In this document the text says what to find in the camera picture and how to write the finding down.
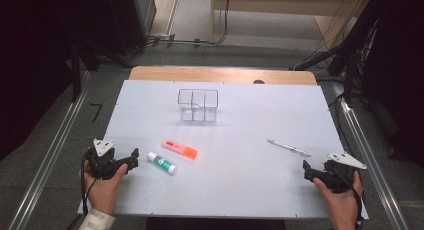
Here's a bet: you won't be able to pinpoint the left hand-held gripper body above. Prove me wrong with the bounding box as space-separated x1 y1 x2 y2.
84 138 118 180

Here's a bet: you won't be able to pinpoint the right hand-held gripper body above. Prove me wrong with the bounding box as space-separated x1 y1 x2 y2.
320 151 368 195

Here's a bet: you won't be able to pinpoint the clear plastic pen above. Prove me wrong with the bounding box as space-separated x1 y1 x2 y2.
266 138 312 158

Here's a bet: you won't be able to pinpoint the white green glue stick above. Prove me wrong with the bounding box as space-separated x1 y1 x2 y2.
147 151 177 175

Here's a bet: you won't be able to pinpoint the pink orange highlighter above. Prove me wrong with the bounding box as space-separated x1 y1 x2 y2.
161 138 199 160

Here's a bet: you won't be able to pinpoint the clear plastic desk organizer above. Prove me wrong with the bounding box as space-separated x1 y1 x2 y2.
176 88 220 123

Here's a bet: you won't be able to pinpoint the person's left hand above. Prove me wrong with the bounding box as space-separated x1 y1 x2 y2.
79 159 130 216

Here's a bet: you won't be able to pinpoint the person's right hand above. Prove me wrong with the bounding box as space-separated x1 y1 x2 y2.
312 170 365 230

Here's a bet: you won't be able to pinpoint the black metal stand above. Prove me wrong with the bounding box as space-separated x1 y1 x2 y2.
68 36 132 104

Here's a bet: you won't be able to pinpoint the dark cabinet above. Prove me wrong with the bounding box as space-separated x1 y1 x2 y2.
108 0 158 56

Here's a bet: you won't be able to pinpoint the light wooden furniture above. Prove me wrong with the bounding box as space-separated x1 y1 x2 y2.
210 0 371 44

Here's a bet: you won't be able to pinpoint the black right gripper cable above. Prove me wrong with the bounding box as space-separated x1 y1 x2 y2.
329 168 366 230

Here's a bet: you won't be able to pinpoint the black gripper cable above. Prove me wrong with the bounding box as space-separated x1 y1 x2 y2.
329 168 366 230
80 149 98 218

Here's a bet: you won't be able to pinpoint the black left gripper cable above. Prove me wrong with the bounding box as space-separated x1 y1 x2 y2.
80 149 98 218

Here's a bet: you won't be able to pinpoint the metal floor rail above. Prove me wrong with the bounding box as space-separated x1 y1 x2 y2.
331 81 412 230
8 71 92 230

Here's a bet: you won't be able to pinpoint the black floor cables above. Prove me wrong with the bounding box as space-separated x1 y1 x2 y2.
128 0 233 63

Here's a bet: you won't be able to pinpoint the black stand with cables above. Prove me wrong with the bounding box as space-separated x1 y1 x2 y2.
289 0 424 108

